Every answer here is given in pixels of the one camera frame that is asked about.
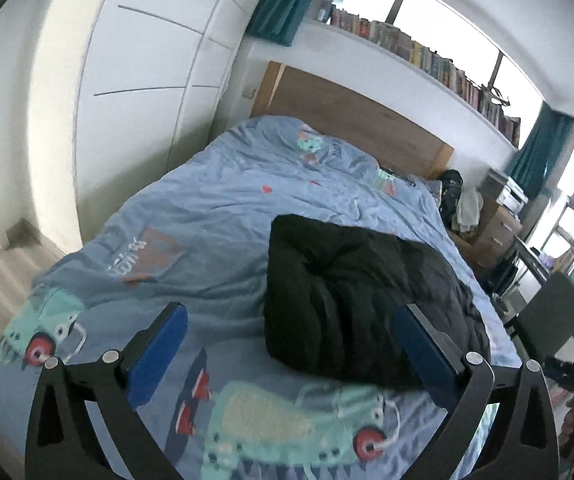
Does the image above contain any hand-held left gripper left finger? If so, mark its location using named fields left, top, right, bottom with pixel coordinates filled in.
left=23, top=302, right=189, bottom=480

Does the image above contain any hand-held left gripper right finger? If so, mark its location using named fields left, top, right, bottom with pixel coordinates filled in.
left=393, top=303, right=561, bottom=480

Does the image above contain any black puffer jacket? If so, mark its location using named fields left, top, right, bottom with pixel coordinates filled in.
left=263, top=214, right=492, bottom=394

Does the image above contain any pile of grey clothes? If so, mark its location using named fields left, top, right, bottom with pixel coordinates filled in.
left=454, top=187, right=486, bottom=234

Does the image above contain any dark upholstered chair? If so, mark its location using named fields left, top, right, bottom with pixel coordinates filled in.
left=504, top=271, right=574, bottom=362

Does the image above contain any glass desk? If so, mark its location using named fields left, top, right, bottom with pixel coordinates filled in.
left=514, top=235, right=568, bottom=287

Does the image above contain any bed with blue cartoon duvet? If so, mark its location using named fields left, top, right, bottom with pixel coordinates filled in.
left=0, top=115, right=528, bottom=480

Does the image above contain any wooden dresser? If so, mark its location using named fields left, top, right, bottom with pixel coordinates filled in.
left=469, top=195, right=524, bottom=272

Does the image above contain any black backpack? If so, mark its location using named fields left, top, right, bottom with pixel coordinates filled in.
left=437, top=169, right=466, bottom=227

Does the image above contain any grey printer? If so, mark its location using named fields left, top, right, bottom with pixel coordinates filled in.
left=484, top=167, right=528, bottom=214

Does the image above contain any teal curtain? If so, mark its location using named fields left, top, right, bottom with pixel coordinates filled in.
left=507, top=101, right=574, bottom=202
left=244, top=0, right=334, bottom=49

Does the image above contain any wooden headboard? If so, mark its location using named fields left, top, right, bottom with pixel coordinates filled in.
left=251, top=61, right=456, bottom=181

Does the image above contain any white wardrobe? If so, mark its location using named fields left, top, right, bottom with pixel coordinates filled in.
left=0, top=0, right=278, bottom=257

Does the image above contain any row of books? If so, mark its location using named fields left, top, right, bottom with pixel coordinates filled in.
left=312, top=0, right=522, bottom=149

